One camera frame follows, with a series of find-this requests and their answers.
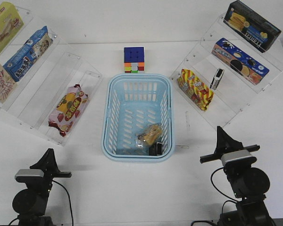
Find Pocky snack box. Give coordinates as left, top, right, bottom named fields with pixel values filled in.
left=0, top=64, right=17, bottom=103

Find left clear acrylic shelf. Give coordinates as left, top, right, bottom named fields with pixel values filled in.
left=0, top=6, right=103, bottom=147

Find pink strawberry snack bag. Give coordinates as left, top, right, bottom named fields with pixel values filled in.
left=48, top=84, right=89, bottom=137

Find black Franzzi biscuit box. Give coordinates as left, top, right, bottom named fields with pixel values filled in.
left=224, top=0, right=281, bottom=53

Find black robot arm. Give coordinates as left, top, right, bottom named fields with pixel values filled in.
left=12, top=148, right=72, bottom=226
left=200, top=126, right=274, bottom=226

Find yellow green wafer box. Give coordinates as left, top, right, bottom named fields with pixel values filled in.
left=0, top=1, right=24, bottom=53

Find blue cookie bag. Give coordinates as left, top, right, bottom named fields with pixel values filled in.
left=3, top=26, right=53, bottom=82

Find right clear acrylic shelf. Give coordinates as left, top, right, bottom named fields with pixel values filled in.
left=170, top=15, right=283, bottom=128

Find black tissue pack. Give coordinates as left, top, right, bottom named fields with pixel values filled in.
left=210, top=68, right=224, bottom=90
left=149, top=142, right=163, bottom=156

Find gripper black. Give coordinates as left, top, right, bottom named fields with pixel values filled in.
left=25, top=148, right=72, bottom=197
left=200, top=126, right=260, bottom=174

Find multicolour Rubik's cube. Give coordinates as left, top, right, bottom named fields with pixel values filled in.
left=124, top=47, right=145, bottom=73

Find light blue plastic basket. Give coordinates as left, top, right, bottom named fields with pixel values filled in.
left=101, top=73, right=175, bottom=162

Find clear acrylic shelf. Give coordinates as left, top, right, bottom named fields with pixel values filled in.
left=170, top=15, right=283, bottom=128
left=0, top=6, right=103, bottom=147

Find bread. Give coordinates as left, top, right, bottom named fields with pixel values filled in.
left=136, top=123, right=162, bottom=148

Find red yellow striped snack pack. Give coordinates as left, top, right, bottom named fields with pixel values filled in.
left=177, top=69, right=214, bottom=111

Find blue Oreo cookie box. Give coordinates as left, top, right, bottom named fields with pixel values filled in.
left=212, top=38, right=270, bottom=85

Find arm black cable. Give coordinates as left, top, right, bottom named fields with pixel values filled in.
left=8, top=180, right=74, bottom=226
left=191, top=167, right=239, bottom=226

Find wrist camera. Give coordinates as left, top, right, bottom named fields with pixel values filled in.
left=221, top=149, right=253, bottom=166
left=15, top=169, right=44, bottom=183

